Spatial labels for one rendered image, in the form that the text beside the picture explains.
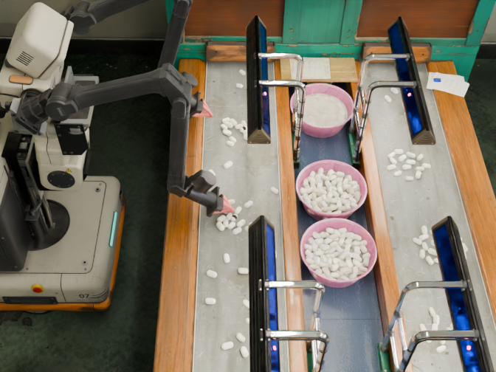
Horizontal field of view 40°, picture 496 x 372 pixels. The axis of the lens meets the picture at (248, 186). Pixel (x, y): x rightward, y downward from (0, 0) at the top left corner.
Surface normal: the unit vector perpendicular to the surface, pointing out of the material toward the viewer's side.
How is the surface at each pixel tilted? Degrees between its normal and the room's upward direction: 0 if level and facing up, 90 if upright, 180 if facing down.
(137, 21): 90
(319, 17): 90
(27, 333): 0
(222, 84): 0
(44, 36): 42
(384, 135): 0
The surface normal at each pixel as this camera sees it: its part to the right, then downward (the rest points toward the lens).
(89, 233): 0.02, -0.63
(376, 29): 0.01, 0.77
